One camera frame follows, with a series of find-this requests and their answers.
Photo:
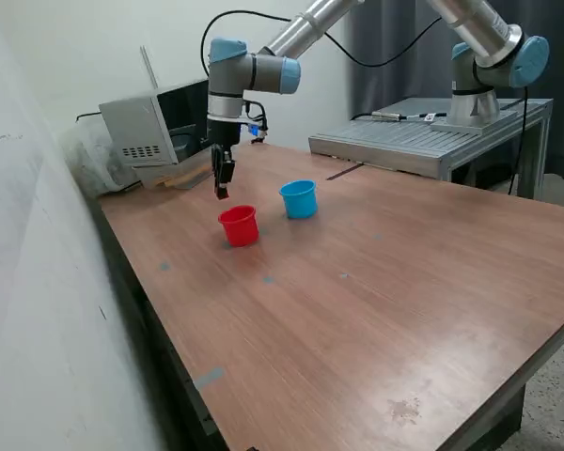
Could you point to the grey metal robot table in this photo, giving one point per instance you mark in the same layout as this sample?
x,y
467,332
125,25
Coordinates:
x,y
404,141

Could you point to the red plastic cup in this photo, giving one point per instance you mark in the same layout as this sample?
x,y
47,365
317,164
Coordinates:
x,y
239,232

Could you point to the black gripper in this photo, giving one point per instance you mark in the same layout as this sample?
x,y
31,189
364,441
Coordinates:
x,y
223,134

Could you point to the silver microwave oven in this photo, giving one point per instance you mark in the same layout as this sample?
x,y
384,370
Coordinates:
x,y
136,122

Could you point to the thin white rod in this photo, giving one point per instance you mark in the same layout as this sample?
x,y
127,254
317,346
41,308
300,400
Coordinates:
x,y
148,66

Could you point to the blue plastic cup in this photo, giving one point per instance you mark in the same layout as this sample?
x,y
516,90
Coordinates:
x,y
301,204

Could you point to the long grey tape strip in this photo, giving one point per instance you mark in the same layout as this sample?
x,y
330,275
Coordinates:
x,y
209,377

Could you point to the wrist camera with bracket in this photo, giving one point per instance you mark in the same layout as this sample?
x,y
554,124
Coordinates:
x,y
256,131

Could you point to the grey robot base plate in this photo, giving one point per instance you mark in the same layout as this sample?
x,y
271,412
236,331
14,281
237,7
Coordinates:
x,y
470,126

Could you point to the silver blue-jointed robot arm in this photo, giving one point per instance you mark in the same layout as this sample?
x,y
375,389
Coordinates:
x,y
225,94

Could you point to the translucent plastic bag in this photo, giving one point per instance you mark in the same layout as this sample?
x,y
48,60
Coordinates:
x,y
94,160

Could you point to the flat metal strip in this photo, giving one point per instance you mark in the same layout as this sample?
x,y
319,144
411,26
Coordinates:
x,y
343,171

